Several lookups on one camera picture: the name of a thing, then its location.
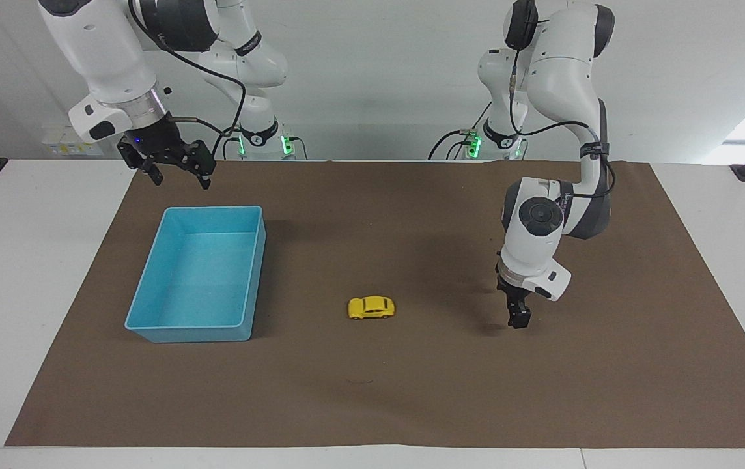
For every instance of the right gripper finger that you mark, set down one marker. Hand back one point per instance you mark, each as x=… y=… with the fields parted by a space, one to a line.
x=203 y=159
x=151 y=170

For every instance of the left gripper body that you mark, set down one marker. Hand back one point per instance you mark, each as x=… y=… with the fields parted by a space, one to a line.
x=513 y=294

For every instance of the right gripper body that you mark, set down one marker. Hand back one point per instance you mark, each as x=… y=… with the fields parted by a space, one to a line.
x=154 y=142

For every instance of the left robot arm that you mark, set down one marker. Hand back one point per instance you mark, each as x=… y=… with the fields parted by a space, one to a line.
x=568 y=71

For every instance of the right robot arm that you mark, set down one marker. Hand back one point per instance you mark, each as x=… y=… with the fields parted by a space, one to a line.
x=99 y=52

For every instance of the yellow toy beetle car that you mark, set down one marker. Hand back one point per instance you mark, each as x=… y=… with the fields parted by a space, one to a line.
x=372 y=308

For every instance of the light blue plastic bin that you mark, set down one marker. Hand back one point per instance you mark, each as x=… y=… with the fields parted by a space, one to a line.
x=196 y=273

